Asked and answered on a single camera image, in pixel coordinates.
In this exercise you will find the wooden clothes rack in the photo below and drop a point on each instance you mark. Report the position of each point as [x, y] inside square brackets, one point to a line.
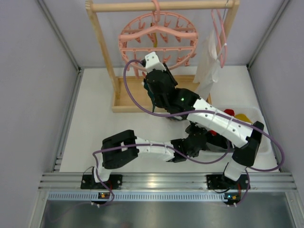
[122, 104]

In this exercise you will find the aluminium mounting rail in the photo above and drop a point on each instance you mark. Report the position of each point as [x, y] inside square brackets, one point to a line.
[261, 182]

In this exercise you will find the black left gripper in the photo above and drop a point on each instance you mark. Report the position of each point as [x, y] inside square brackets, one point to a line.
[214, 137]

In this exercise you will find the white perforated plastic basket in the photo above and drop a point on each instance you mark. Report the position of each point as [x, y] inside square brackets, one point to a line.
[254, 114]

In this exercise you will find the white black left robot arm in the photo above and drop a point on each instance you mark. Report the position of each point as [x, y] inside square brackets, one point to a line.
[124, 147]

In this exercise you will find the yellow sock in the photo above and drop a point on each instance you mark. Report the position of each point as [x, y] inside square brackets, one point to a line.
[243, 118]
[153, 38]

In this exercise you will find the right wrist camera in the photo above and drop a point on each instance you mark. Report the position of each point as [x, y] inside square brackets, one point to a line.
[151, 62]

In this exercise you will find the red green christmas sock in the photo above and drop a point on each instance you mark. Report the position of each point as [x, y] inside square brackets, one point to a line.
[150, 94]

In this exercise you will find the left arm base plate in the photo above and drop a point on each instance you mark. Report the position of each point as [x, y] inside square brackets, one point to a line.
[88, 182]

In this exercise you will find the grey slotted cable duct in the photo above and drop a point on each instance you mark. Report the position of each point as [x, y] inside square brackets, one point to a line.
[141, 196]

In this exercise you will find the pink clothes hanger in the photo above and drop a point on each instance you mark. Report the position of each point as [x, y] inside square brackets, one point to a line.
[222, 53]

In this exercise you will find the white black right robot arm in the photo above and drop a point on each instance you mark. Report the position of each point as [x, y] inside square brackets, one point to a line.
[184, 103]

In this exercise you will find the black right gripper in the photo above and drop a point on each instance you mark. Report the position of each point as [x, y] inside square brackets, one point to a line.
[149, 83]

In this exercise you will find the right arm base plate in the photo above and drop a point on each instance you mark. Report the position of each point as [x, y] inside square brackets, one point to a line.
[220, 182]

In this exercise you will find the white cloth garment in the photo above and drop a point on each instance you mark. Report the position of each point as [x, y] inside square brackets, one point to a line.
[207, 72]

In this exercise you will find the red sock with pompom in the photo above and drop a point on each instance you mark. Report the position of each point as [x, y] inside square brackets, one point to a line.
[229, 112]
[212, 132]

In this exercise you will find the pink round clip hanger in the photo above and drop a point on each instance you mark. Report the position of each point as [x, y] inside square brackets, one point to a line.
[168, 34]

